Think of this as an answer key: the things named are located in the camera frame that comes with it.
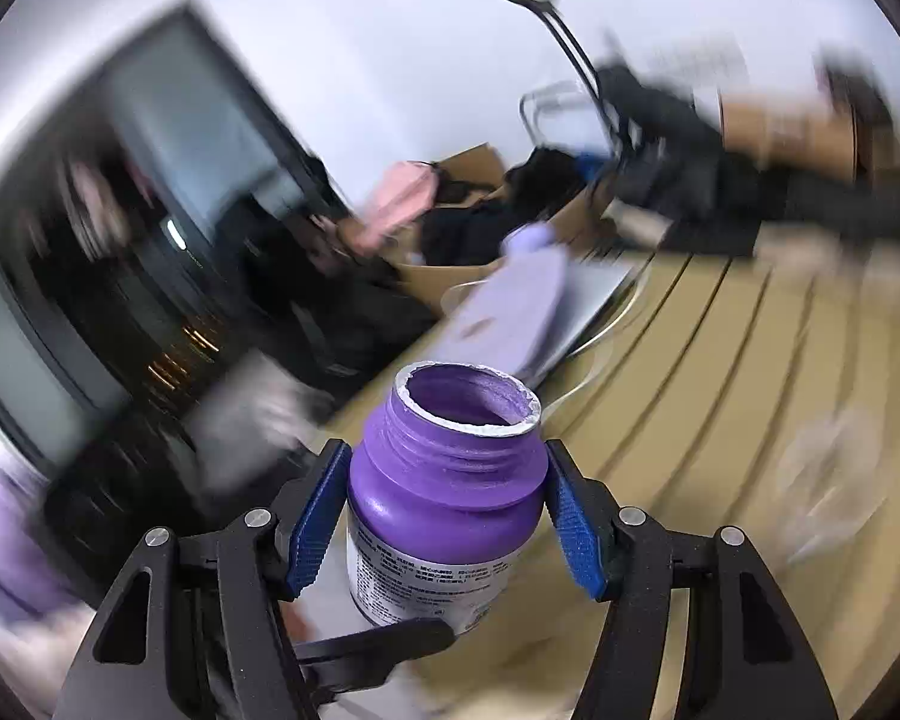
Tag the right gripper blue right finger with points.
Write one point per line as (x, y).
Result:
(746, 656)

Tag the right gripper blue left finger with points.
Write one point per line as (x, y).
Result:
(141, 657)

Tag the purple bottle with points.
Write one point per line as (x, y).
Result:
(445, 487)

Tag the crumpled clear plastic wrapper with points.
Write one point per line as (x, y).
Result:
(828, 484)

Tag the silver laptop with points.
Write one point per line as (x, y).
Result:
(591, 287)

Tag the lilac hot water bottle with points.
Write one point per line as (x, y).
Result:
(501, 320)

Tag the large cardboard box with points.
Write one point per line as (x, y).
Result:
(481, 202)

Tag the pink backpack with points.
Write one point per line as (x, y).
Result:
(405, 192)

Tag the black clothes pile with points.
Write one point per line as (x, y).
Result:
(681, 190)

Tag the small cardboard box with handle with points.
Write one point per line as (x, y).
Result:
(780, 132)

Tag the black cart handle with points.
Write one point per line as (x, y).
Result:
(616, 127)

